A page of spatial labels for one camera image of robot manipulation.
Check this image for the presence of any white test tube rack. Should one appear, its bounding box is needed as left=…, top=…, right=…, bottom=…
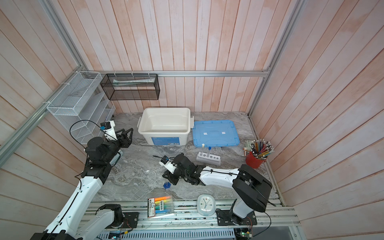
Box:
left=196, top=152, right=221, bottom=166

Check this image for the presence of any blue plastic bin lid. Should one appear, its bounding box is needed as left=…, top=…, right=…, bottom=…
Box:
left=193, top=120, right=240, bottom=148

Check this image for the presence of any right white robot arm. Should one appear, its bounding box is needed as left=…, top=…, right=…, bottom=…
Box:
left=159, top=153, right=272, bottom=222

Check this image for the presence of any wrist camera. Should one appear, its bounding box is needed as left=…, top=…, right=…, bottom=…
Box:
left=159, top=156, right=177, bottom=174
left=100, top=121, right=117, bottom=141

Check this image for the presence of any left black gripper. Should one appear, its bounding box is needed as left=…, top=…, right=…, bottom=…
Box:
left=103, top=128, right=134, bottom=162

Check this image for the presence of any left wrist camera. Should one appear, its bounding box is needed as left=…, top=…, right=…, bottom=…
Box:
left=100, top=121, right=117, bottom=141

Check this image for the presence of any highlighter marker pack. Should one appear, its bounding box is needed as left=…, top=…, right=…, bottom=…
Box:
left=147, top=196, right=174, bottom=218

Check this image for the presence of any colored pencils bundle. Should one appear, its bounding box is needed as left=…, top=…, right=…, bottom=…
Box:
left=251, top=139, right=275, bottom=160

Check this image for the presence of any white wire mesh shelf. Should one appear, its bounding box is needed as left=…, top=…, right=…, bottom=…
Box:
left=47, top=72, right=116, bottom=145

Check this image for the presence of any blue hexagonal bottle cap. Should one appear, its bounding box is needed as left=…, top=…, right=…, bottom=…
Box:
left=163, top=182, right=171, bottom=189

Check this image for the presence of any black wire mesh basket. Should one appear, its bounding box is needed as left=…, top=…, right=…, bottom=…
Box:
left=101, top=73, right=161, bottom=101

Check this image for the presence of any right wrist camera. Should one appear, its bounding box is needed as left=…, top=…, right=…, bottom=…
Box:
left=159, top=156, right=177, bottom=174

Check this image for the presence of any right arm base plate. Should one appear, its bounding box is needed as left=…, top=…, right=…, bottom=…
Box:
left=216, top=209, right=258, bottom=226

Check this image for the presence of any clear glass petri dish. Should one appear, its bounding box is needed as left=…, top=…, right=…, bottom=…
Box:
left=141, top=170, right=157, bottom=185

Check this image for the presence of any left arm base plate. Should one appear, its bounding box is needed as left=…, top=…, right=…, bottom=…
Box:
left=106, top=212, right=139, bottom=229

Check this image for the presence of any white round clock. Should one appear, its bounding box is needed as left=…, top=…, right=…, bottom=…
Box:
left=197, top=194, right=216, bottom=217

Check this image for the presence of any blue capped test tube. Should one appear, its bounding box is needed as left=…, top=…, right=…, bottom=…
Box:
left=207, top=147, right=212, bottom=158

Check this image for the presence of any white plastic storage bin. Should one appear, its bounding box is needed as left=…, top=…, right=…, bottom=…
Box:
left=137, top=108, right=194, bottom=146

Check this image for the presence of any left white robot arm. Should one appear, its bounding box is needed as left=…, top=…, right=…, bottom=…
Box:
left=32, top=129, right=134, bottom=240

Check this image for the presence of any red pencil cup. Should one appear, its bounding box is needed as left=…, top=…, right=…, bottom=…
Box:
left=246, top=152, right=266, bottom=169

